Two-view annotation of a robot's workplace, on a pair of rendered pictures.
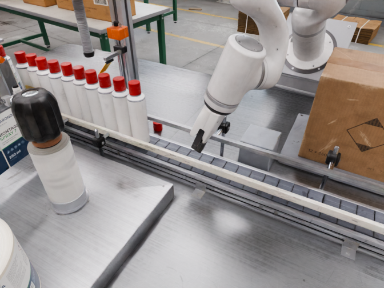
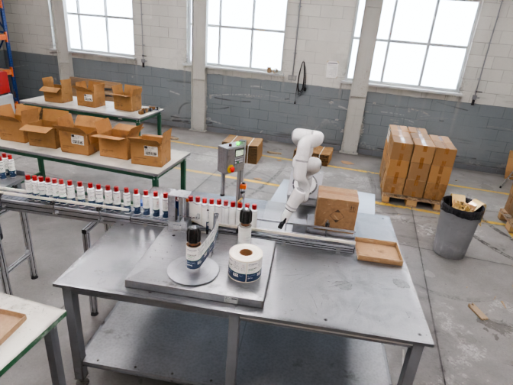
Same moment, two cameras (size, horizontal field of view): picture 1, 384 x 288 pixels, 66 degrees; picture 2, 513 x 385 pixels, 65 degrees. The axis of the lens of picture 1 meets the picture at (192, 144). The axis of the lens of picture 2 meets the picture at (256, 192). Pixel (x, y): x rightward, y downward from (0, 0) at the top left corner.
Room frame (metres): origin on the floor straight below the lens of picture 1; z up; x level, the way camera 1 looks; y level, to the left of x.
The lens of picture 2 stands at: (-1.66, 1.09, 2.29)
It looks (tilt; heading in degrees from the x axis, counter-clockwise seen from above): 23 degrees down; 339
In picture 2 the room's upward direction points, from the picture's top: 5 degrees clockwise
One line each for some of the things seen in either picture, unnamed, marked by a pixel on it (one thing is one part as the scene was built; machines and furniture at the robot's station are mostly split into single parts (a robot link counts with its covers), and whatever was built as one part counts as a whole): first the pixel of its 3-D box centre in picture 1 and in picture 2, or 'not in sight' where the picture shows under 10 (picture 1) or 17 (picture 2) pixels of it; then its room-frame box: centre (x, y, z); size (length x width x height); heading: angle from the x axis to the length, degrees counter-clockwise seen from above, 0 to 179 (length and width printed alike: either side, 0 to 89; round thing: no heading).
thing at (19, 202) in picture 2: not in sight; (66, 248); (1.44, 1.48, 0.47); 1.17 x 0.38 x 0.94; 62
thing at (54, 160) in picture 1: (52, 154); (244, 229); (0.50, 0.30, 1.03); 0.09 x 0.09 x 0.30
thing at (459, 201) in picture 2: not in sight; (464, 212); (1.26, -2.54, 0.50); 0.42 x 0.41 x 0.28; 55
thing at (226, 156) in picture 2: not in sight; (230, 157); (0.90, 0.30, 1.38); 0.17 x 0.10 x 0.19; 117
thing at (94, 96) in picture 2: not in sight; (89, 94); (5.45, 1.35, 0.97); 0.42 x 0.39 x 0.37; 142
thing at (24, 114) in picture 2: not in sight; (17, 123); (3.60, 2.09, 0.97); 0.45 x 0.40 x 0.37; 147
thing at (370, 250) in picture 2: not in sight; (378, 250); (0.31, -0.64, 0.85); 0.30 x 0.26 x 0.04; 62
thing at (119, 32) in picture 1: (118, 80); (241, 205); (0.83, 0.23, 1.05); 0.10 x 0.04 x 0.33; 152
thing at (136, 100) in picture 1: (138, 114); (253, 217); (0.73, 0.16, 0.98); 0.05 x 0.05 x 0.20
